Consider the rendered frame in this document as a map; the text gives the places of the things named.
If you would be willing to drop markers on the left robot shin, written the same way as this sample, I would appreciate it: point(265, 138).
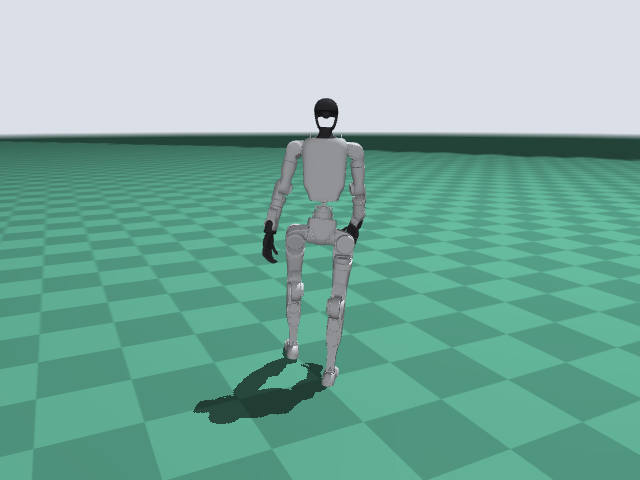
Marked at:
point(293, 311)

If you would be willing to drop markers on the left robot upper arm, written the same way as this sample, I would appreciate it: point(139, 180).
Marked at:
point(293, 152)

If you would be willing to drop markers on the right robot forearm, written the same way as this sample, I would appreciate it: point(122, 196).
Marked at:
point(358, 208)

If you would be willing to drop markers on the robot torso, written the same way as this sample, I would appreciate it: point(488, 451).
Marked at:
point(324, 172)

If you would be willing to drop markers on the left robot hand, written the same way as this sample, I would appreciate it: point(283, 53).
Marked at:
point(268, 240)

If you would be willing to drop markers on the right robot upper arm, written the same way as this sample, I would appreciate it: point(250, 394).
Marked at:
point(355, 152)

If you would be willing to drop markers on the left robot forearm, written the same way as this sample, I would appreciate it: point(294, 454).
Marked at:
point(276, 206)

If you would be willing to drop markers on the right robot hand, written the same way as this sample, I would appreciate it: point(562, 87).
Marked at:
point(353, 230)

